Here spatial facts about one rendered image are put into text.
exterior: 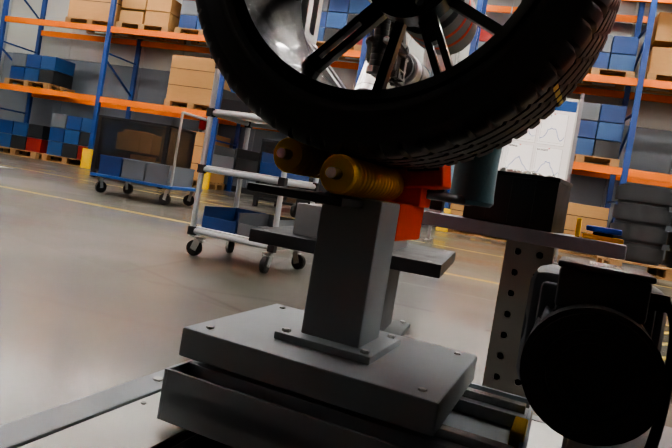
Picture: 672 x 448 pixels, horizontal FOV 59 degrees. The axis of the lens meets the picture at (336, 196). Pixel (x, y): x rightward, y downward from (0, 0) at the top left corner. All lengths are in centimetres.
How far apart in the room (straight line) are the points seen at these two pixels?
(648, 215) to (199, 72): 836
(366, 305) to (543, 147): 632
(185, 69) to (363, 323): 1161
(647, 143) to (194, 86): 856
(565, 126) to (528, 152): 49
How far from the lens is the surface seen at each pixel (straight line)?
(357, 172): 83
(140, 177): 640
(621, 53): 1108
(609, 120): 1082
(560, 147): 716
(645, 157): 1197
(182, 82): 1238
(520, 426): 94
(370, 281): 91
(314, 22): 126
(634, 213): 810
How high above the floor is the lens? 47
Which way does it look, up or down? 1 degrees down
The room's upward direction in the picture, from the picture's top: 9 degrees clockwise
